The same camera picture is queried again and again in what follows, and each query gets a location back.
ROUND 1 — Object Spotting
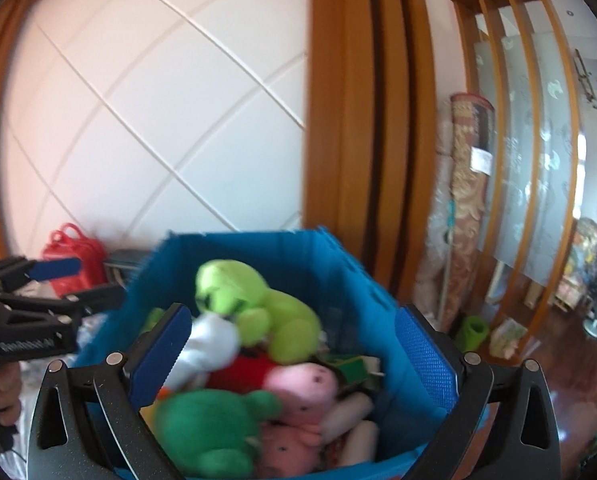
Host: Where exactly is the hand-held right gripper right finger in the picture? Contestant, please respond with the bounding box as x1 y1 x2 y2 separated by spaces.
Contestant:
395 304 563 480

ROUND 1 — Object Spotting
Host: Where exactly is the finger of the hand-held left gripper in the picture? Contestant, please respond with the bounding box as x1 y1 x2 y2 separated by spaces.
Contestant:
0 283 127 322
0 256 83 295

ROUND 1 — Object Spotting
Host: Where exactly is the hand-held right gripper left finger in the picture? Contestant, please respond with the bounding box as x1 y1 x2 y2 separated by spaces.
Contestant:
27 302 194 480

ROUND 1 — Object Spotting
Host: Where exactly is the light green plush toy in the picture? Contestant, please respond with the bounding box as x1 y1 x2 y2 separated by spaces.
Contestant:
194 259 324 366

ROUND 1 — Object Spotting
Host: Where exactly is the blue plastic crate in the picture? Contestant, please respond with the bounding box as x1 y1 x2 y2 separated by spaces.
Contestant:
73 225 489 480

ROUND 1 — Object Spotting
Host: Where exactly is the person's left hand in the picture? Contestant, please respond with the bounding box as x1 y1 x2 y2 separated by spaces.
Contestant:
0 361 25 427

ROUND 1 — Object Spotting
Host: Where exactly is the red handbag-shaped box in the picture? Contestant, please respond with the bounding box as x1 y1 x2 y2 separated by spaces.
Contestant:
41 222 109 301

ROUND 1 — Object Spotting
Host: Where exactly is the green cup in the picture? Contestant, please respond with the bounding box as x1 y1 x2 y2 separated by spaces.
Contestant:
453 316 490 353

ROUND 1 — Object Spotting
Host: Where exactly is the white plush toy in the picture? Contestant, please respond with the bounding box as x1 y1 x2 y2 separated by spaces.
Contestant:
163 312 242 391

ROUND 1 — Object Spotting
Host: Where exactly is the dark green gift box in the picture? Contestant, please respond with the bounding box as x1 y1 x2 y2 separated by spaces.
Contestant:
103 249 150 287

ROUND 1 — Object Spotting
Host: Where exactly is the green toy block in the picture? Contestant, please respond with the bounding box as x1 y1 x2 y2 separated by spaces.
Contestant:
329 354 385 392

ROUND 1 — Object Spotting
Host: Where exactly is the patterned packet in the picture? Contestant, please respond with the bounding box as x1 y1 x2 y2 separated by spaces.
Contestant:
489 317 529 361

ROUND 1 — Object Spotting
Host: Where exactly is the red plush toy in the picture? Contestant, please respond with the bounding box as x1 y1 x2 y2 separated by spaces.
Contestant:
206 352 274 391

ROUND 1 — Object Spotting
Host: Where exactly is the dark green plush toy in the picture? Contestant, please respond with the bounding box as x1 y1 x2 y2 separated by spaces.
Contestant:
153 389 284 478

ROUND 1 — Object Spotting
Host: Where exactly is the pink pig plush toy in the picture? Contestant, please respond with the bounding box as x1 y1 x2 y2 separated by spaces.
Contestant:
263 361 379 441

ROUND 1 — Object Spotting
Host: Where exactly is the rolled patterned carpet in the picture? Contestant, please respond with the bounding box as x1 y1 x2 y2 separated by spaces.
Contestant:
436 91 497 331

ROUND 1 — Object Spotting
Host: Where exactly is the wooden slat glass partition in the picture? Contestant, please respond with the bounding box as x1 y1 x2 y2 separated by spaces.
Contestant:
449 0 587 341

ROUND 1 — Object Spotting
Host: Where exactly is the wooden door frame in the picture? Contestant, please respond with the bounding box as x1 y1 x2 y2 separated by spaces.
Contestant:
303 0 439 311

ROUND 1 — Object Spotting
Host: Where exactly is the branch wall decoration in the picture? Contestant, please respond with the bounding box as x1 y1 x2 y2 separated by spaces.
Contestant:
573 49 597 117

